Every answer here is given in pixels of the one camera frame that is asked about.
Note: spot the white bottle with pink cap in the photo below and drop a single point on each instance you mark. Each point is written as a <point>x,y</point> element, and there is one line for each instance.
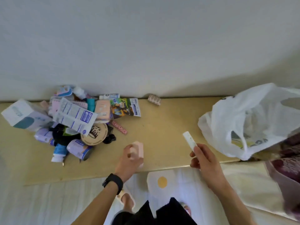
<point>78,91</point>

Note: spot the white blue bottle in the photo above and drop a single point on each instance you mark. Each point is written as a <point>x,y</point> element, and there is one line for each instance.
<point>110,96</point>

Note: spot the peach sachet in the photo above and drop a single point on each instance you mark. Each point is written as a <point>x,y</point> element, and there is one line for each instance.
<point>102,110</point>

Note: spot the pink dotted tube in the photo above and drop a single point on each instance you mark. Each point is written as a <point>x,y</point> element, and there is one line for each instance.
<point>119,128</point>

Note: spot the colourful picture packet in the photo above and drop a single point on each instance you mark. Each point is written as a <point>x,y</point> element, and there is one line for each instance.
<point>124,107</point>

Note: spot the cream spotted slipper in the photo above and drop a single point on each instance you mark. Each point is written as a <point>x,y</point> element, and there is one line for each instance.
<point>118,197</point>
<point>187,208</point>

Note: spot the white box with teal circle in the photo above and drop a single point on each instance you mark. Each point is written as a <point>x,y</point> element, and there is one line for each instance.
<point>21,114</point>

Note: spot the black pouch with green label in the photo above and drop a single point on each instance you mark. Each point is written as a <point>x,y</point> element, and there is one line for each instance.
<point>58,138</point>

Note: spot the blue tube with white cap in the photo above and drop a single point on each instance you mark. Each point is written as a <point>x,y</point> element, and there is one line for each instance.
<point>59,152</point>

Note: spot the person's left hand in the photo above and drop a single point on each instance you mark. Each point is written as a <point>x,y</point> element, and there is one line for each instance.
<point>126,166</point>

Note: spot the teal bottle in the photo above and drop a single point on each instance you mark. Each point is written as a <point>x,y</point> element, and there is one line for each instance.
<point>91,104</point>

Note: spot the small black accessory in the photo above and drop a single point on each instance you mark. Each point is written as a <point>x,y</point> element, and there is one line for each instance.
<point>109,138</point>

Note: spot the person's left forearm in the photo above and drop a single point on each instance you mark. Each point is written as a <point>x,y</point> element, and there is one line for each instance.
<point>98,206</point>

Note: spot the lilac white can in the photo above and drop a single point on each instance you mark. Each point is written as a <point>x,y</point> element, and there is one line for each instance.
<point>78,148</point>
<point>43,135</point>

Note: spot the blue white blister pack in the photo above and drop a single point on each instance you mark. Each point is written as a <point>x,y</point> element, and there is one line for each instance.
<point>64,91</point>

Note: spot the person's right hand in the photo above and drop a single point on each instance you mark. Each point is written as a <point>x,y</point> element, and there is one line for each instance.
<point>208,166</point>

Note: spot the cream spotted left slipper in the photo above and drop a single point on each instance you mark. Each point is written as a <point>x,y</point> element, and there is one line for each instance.
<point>118,197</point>

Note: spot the light wooden cabinet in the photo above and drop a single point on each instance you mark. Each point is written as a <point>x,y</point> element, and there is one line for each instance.
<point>159,142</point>

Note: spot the white plastic bag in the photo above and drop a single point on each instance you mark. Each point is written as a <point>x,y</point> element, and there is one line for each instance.
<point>234,114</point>

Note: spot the pink oval case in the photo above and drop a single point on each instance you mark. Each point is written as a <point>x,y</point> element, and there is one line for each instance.
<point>138,149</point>

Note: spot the cream spotted right slipper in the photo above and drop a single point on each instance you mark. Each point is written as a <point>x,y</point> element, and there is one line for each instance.
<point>187,208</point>

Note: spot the person's right forearm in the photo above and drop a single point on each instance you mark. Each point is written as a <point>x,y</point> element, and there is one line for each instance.
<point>232,208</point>

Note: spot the black smartwatch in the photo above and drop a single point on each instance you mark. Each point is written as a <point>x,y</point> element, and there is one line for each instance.
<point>113,181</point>

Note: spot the small white tube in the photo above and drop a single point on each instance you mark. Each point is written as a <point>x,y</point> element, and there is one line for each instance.
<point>188,138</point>

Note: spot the pink soft pack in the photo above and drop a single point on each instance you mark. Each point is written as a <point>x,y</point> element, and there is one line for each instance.
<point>55,106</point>

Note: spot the cream and purple curtain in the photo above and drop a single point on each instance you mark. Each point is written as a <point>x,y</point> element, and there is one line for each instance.
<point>281,175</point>

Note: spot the white blue printed packet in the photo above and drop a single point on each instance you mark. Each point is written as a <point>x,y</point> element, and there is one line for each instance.
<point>72,115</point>

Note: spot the person's left leg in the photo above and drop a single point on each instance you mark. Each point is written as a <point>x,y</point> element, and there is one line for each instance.
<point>128,201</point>

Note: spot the black shorts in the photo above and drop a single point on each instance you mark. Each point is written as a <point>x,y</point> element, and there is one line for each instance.
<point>168,215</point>

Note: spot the beige hair claw clip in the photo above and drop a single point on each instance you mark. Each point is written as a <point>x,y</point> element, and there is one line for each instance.
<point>154,100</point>

